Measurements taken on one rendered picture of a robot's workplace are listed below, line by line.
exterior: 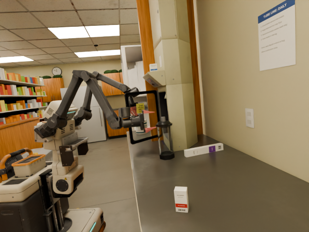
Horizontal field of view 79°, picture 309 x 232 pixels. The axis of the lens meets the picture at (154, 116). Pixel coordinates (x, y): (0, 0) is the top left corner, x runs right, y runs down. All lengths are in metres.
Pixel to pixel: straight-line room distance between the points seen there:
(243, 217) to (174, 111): 0.80
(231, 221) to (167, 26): 1.14
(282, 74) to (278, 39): 0.16
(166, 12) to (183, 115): 0.69
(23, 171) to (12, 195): 0.20
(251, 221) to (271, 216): 0.07
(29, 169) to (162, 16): 1.52
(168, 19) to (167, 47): 0.18
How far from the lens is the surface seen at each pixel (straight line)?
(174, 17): 1.42
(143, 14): 1.78
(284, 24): 1.07
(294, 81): 1.02
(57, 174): 1.71
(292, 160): 1.10
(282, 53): 1.07
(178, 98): 1.32
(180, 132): 1.35
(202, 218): 0.73
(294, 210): 0.82
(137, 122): 1.16
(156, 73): 1.29
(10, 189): 1.77
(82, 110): 1.78
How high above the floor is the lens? 1.37
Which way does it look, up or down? 7 degrees down
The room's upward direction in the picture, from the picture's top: 6 degrees counter-clockwise
